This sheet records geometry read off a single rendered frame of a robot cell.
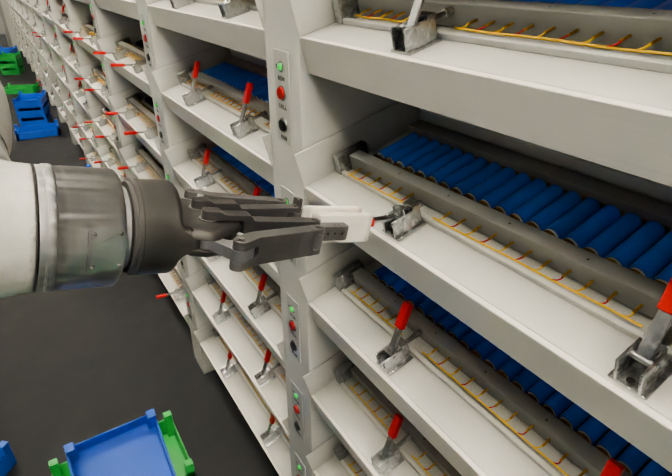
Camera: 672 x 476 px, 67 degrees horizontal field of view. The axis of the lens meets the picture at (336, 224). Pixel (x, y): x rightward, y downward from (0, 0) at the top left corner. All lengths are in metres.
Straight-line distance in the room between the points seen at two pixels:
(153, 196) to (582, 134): 0.30
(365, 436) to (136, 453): 0.73
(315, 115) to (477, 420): 0.41
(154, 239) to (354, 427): 0.55
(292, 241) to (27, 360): 1.66
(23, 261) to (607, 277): 0.43
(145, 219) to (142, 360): 1.48
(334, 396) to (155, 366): 1.01
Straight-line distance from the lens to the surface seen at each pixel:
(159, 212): 0.39
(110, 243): 0.38
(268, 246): 0.41
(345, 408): 0.88
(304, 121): 0.66
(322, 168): 0.69
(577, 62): 0.42
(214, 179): 1.21
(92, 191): 0.38
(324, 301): 0.78
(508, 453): 0.60
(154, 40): 1.30
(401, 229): 0.55
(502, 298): 0.47
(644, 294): 0.46
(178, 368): 1.78
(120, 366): 1.85
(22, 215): 0.37
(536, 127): 0.40
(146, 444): 1.43
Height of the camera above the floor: 1.16
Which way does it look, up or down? 27 degrees down
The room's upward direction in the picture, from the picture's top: straight up
